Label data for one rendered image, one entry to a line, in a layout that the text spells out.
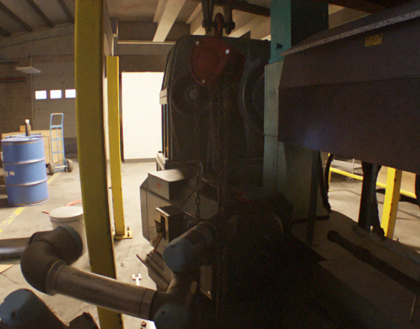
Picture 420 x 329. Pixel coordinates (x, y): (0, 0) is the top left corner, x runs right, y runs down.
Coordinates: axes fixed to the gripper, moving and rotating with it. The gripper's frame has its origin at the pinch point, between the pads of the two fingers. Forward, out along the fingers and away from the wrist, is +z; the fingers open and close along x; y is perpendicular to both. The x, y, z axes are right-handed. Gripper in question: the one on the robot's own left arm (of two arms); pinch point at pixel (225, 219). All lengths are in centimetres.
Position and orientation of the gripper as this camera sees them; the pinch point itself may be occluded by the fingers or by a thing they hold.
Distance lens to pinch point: 101.7
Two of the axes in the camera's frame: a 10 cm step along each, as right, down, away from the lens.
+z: 4.5, -1.6, 8.8
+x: -8.9, -0.8, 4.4
